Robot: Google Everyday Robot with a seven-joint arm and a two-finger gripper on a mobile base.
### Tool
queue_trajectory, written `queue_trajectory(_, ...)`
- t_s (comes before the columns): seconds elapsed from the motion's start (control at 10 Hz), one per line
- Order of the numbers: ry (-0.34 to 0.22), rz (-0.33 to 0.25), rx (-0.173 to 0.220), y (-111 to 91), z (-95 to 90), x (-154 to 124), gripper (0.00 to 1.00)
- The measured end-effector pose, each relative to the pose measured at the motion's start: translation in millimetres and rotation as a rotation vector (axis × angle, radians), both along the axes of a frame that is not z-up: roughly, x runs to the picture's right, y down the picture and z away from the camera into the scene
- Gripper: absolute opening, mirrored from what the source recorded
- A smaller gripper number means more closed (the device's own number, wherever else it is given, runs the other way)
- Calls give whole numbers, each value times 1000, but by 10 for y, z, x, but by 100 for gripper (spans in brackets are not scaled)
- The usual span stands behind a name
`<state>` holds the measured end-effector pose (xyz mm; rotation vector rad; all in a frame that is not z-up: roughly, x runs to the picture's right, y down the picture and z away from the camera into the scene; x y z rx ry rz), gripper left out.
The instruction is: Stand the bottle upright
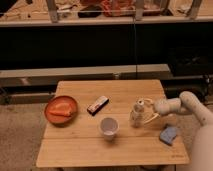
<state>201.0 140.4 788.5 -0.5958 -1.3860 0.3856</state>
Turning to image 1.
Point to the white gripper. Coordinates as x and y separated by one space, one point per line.
163 107

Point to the clear plastic bottle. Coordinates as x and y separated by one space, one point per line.
136 113

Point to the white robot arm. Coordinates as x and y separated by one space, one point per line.
188 103

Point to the blue sponge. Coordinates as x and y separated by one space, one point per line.
168 135

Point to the wooden table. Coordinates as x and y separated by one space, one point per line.
101 134

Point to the white paper cup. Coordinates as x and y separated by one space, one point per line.
108 128

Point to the black red rectangular box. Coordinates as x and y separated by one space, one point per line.
97 105

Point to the orange food piece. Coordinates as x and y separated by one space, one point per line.
61 109

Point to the orange bowl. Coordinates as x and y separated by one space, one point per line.
55 119

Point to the long grey bench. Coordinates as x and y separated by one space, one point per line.
51 76

